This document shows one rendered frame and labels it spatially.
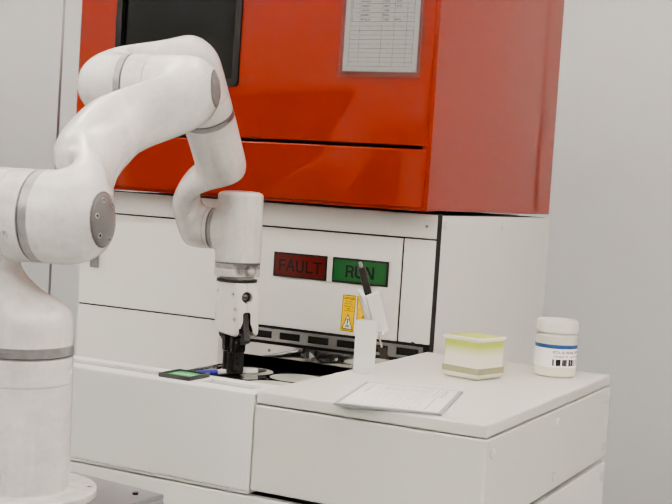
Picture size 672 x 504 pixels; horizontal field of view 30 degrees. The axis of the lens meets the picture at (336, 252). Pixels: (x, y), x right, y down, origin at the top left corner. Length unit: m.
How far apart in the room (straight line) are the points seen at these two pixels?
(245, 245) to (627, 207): 1.71
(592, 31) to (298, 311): 1.67
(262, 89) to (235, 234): 0.32
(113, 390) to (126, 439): 0.08
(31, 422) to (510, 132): 1.39
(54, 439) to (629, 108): 2.46
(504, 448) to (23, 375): 0.64
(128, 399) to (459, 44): 0.94
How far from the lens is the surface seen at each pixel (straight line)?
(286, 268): 2.46
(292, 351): 2.45
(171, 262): 2.60
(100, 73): 1.95
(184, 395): 1.85
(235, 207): 2.27
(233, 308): 2.28
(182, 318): 2.59
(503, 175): 2.65
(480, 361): 2.01
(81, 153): 1.67
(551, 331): 2.12
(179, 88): 1.86
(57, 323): 1.62
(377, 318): 2.02
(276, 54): 2.43
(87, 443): 1.96
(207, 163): 2.17
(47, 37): 4.77
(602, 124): 3.77
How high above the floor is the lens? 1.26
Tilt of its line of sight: 3 degrees down
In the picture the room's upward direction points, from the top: 4 degrees clockwise
